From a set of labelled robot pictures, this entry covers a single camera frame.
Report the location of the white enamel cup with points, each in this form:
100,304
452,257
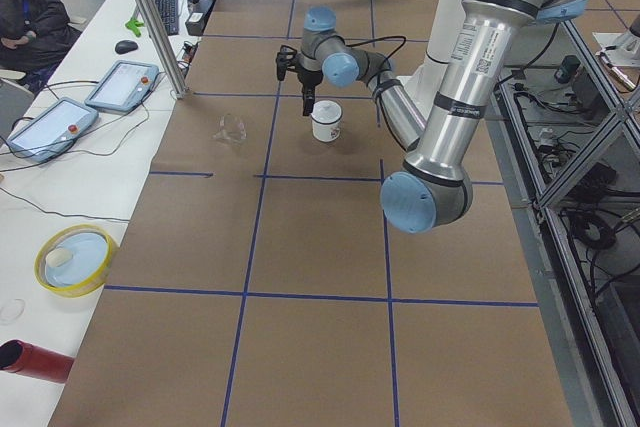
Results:
325,133

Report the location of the seated person in black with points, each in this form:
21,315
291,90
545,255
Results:
36,35

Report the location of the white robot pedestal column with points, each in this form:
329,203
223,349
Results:
424,83

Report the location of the aluminium frame post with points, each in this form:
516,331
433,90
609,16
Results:
162,46

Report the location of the clear round dish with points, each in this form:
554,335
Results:
11,311

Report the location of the near blue teach pendant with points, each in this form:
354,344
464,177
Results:
53,131

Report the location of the yellow tape roll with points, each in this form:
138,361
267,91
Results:
93,251

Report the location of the white eraser block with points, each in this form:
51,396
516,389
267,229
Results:
57,257

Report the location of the clear plastic funnel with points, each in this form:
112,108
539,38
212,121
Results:
231,129

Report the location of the black keyboard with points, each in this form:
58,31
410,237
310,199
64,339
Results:
169,14

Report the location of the green plastic toy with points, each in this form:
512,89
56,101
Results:
134,26

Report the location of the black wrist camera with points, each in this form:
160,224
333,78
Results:
286,61

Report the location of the black computer mouse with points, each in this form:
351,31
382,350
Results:
125,46

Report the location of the far blue teach pendant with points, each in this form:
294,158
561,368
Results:
123,87

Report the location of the blue teach pendant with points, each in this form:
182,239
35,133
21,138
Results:
123,87
53,131

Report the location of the black power box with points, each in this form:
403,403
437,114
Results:
198,17

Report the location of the red cylinder tube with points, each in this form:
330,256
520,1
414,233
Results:
22,358

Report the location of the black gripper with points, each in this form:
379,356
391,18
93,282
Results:
310,78

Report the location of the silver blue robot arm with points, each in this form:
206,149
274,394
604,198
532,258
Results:
432,188

